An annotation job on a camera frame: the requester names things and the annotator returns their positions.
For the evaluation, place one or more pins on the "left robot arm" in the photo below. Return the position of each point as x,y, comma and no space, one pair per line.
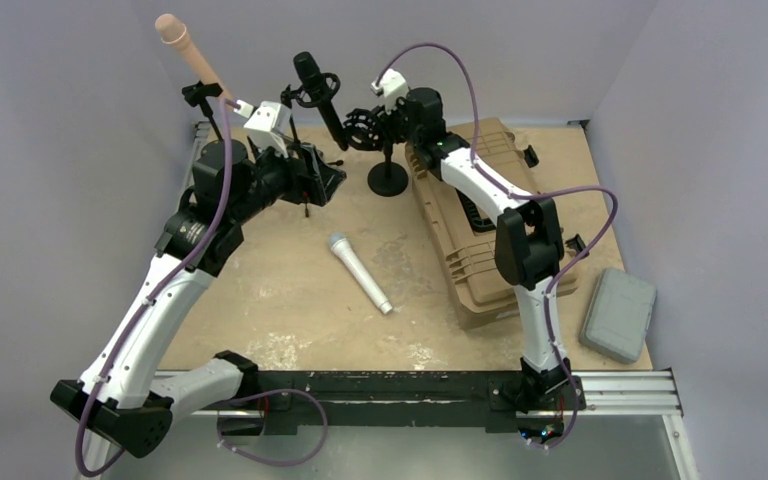
119,397

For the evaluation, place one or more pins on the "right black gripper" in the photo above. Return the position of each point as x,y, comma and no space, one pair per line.
388,121

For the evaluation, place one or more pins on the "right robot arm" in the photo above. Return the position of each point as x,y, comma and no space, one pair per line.
528,246

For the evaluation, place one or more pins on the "white microphone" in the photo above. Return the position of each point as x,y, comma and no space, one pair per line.
340,246

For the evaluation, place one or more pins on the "black tripod microphone stand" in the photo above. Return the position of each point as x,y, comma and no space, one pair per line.
294,141

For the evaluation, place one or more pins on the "black microphone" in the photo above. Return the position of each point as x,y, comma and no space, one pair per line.
317,91

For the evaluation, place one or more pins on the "beige microphone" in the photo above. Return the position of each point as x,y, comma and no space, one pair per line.
175,34

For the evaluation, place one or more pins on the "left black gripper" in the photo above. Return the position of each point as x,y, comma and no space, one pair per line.
321,178

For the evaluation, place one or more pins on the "black round base shock-mount stand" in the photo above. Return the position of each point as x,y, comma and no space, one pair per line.
386,179

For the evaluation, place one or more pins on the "black clip microphone stand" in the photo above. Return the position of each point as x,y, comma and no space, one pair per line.
197,95

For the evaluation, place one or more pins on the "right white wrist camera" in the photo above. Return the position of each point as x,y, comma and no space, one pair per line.
390,88

